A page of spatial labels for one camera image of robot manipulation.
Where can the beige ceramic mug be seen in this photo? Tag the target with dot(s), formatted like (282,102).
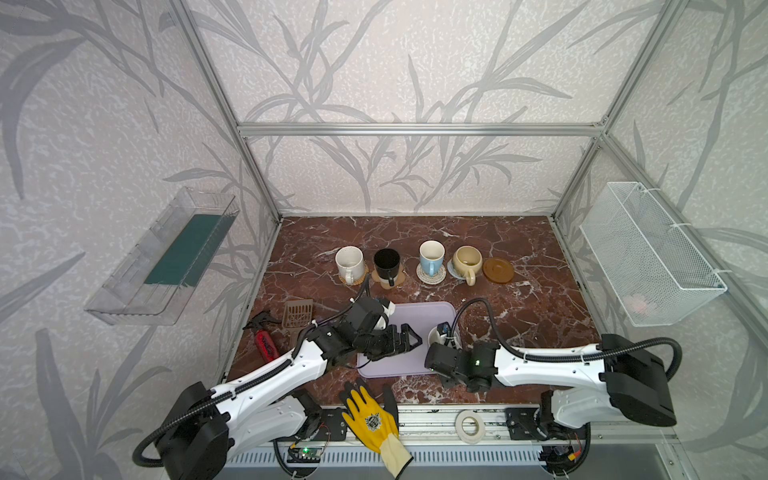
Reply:
(467,262)

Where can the grey blue round coaster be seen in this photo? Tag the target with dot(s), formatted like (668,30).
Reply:
(455,272)

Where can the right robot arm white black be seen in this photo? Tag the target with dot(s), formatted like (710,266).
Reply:
(614,378)

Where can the brown wooden round coaster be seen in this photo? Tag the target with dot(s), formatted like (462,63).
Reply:
(498,270)

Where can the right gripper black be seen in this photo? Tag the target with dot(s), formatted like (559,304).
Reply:
(437,354)

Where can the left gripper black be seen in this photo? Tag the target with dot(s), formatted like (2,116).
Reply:
(377,342)

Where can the lavender plastic tray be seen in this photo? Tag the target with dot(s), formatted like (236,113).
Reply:
(422,317)

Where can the red black pliers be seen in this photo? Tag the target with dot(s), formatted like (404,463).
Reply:
(261,337)

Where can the cork paw shaped coaster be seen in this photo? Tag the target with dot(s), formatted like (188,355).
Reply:
(399,281)

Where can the black mug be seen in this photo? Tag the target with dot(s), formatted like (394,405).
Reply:
(387,266)

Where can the green circuit board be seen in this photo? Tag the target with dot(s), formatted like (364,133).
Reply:
(305,455)

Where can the white speckled mug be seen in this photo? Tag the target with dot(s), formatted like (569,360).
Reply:
(350,262)

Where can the white wire mesh basket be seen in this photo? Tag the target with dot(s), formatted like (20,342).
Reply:
(658,274)

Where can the yellow work glove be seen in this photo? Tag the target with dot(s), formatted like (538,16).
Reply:
(375,428)

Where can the black glove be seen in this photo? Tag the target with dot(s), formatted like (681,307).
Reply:
(381,392)

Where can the round woven rattan coaster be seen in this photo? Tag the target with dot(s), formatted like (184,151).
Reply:
(356,281)

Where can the white tape roll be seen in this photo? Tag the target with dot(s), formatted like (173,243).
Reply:
(469,427)

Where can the beige slotted plastic basket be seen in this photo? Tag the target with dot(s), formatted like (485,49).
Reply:
(297,315)

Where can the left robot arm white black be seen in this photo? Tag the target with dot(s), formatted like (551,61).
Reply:
(208,427)

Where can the white mug blue handle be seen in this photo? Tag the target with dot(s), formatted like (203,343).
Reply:
(431,257)

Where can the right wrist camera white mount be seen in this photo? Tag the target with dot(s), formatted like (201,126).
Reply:
(443,334)

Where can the clear plastic wall shelf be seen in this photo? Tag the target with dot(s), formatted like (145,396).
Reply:
(155,281)

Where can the multicolour woven round coaster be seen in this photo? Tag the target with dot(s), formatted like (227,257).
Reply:
(436,279)

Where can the white mug lavender handle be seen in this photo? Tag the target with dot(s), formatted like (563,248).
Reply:
(455,343)

